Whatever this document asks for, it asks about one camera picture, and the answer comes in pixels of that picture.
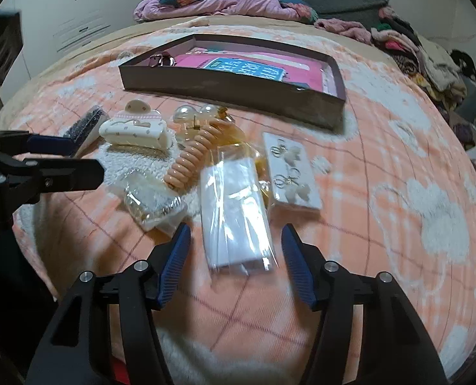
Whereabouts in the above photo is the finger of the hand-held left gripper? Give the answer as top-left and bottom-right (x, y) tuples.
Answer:
(0, 129), (76, 158)
(0, 156), (105, 209)

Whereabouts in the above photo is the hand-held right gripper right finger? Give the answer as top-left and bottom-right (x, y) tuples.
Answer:
(281, 225), (449, 385)

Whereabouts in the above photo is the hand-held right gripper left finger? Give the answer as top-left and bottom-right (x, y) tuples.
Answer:
(25, 224), (192, 385)

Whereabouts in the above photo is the clear bag of black beads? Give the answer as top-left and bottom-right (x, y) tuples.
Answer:
(61, 105), (110, 157)

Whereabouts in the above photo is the white hair claw clip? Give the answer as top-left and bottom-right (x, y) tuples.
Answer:
(99, 99), (172, 155)

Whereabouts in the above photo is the clear bag with white card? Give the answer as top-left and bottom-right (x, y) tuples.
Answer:
(200, 144), (279, 275)

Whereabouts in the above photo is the orange coil hair tie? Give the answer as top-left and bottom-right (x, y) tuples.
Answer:
(163, 118), (224, 189)

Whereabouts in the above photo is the clear bag with yellow ring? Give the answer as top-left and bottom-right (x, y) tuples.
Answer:
(216, 116), (273, 209)

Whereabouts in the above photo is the brown cardboard box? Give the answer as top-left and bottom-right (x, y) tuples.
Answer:
(118, 34), (348, 131)

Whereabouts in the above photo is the white wardrobe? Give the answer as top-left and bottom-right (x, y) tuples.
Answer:
(5, 0), (190, 69)

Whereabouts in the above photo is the white earring card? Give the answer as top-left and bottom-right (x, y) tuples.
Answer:
(262, 132), (323, 211)

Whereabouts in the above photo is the orange plaid fleece blanket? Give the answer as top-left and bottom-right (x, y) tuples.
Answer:
(0, 16), (476, 385)

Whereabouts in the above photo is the pink booklet with teal label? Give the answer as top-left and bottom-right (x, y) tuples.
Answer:
(177, 50), (331, 93)

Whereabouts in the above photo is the pink crumpled blanket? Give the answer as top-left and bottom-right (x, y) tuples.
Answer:
(134, 0), (319, 22)

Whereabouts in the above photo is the grey blue cloth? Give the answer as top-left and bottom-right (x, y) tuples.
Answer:
(458, 76), (476, 123)

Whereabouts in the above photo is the pile of clothes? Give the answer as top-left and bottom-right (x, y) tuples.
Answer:
(370, 6), (476, 109)

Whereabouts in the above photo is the pink knitted garment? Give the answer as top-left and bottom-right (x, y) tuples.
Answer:
(314, 17), (373, 45)

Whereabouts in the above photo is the maroon strap wristwatch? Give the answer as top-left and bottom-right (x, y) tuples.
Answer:
(147, 52), (175, 69)

